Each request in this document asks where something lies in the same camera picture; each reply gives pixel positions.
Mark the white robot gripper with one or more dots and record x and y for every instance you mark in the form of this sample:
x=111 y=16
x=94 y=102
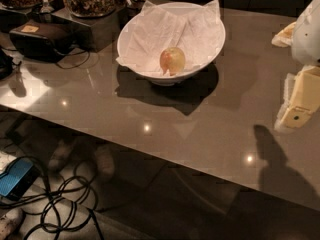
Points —
x=307 y=37

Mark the yellow red apple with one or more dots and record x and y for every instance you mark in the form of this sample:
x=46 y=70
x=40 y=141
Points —
x=172 y=61

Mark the white ceramic bowl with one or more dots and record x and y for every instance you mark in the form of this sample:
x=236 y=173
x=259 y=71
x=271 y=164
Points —
x=206 y=55

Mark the white paper napkin liner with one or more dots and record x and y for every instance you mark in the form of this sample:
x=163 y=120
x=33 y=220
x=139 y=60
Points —
x=151 y=37

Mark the dark square stand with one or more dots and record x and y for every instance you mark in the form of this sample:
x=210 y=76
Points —
x=94 y=34

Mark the metal serving scoop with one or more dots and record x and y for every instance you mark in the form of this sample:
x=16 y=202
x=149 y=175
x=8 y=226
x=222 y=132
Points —
x=46 y=7

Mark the black box with label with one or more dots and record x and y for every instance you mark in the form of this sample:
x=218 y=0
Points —
x=48 y=42

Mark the black object at left edge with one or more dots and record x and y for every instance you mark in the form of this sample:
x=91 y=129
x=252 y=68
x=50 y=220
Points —
x=6 y=65

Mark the blue foot pedal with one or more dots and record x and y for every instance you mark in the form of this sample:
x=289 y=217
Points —
x=17 y=178

